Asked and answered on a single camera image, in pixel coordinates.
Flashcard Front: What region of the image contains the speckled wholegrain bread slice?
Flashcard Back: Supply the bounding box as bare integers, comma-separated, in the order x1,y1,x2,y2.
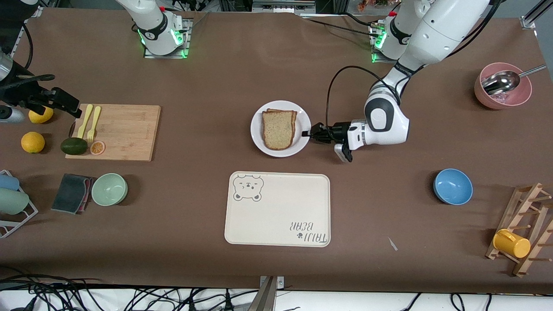
262,111,296,151

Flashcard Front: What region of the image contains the white round plate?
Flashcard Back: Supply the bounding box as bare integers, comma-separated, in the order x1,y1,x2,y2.
251,100,311,158

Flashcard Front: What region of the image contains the yellow lemon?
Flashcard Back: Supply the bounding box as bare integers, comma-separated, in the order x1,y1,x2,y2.
29,108,54,124
21,131,46,154

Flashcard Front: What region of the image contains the yellow plastic knife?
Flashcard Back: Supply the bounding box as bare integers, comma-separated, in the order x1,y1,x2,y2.
77,104,93,140

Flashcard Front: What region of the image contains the yellow plastic fork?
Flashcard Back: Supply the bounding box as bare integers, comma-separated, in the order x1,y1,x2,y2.
87,106,102,143

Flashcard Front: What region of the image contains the golden toast bread slice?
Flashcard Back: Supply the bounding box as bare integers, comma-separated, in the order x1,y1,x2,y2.
267,108,298,135

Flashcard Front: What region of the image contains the dark green avocado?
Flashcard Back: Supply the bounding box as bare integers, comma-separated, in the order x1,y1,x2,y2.
60,137,89,156

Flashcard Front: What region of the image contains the wooden cutting board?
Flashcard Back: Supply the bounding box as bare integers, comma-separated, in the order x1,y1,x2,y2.
65,104,161,162

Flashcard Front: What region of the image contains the cream bear print tray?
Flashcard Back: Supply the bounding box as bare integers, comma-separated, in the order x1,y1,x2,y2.
224,171,331,248

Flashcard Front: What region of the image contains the grey pink folded cloth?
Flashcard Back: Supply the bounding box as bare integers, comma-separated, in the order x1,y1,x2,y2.
51,173,93,215

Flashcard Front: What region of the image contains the mint green bowl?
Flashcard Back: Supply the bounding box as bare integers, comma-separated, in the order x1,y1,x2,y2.
91,173,128,206

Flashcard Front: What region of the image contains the sage green cup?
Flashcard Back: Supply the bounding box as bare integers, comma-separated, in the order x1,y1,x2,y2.
0,188,30,215

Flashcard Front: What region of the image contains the blue bowl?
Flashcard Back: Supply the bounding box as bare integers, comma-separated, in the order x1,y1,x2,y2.
433,168,474,206

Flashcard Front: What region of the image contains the grey metal equipment box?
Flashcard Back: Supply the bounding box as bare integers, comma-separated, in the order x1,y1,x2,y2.
252,0,317,14

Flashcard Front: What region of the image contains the metal spoon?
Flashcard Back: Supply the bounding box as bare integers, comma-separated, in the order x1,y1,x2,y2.
481,65,547,95

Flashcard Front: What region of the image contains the pink bowl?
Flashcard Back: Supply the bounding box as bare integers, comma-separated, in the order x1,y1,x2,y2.
474,62,533,110

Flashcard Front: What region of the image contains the wooden peg rack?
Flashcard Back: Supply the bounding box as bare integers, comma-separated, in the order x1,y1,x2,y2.
485,182,553,277

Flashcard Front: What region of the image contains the yellow mug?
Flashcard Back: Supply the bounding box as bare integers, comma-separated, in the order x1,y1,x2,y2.
493,228,531,259

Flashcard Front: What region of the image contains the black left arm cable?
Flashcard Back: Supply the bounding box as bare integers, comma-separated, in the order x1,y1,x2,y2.
325,65,402,143

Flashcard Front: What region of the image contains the black base power cable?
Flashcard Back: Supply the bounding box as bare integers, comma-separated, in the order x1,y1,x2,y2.
298,13,383,37

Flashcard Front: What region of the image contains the white wire rack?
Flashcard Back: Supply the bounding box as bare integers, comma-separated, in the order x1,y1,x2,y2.
0,169,39,239

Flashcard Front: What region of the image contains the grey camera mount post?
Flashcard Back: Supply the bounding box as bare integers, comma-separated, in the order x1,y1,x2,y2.
247,276,285,311

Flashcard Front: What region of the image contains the black cable tangle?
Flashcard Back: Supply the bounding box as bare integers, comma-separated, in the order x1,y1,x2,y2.
0,267,260,311

